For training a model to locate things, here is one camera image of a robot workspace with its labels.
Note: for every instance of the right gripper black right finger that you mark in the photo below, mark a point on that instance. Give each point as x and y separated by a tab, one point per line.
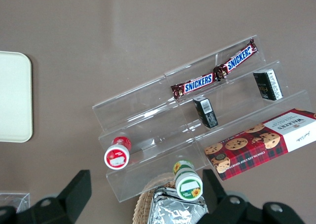
222	209

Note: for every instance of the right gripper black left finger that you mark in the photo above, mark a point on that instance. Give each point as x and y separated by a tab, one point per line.
74	196

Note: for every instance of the light wicker basket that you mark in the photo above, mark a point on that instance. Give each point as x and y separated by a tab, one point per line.
143	204

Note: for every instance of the cream plastic tray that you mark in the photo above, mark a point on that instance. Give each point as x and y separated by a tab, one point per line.
14	98

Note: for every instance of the green lidded small cup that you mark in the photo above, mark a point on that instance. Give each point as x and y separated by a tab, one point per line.
188	184

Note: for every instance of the aluminium foil container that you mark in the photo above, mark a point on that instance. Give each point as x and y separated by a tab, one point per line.
172	212
163	190

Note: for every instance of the red lidded small cup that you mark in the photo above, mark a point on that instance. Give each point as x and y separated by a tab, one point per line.
117	156

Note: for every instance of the clear acrylic bottle rack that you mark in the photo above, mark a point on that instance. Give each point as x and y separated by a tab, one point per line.
14	201

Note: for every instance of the Walkers tartan cookie box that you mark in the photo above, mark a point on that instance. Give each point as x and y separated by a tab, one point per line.
259	147

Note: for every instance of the small black box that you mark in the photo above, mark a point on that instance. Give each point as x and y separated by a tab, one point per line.
205	112
267	84

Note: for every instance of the clear acrylic stepped stand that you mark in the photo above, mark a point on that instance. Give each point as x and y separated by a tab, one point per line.
237	103
153	125

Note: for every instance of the Snickers chocolate bar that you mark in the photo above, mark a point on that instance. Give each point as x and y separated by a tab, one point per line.
240	58
197	81

